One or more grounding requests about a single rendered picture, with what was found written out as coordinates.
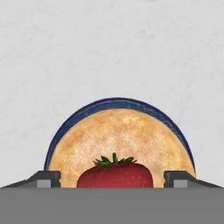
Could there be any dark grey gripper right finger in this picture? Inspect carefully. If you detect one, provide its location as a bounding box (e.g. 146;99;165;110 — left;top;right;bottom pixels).
163;170;223;189

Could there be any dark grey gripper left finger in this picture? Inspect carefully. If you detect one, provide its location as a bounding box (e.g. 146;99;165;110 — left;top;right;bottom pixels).
2;170;61;189

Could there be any red strawberry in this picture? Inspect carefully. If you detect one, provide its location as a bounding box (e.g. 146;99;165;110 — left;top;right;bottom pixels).
76;152;154;189

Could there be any golden brown pancake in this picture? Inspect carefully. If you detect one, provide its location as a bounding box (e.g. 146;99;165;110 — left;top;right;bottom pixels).
47;108;196;189

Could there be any blue plate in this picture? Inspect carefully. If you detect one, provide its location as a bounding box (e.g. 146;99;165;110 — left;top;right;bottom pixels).
43;97;197;178

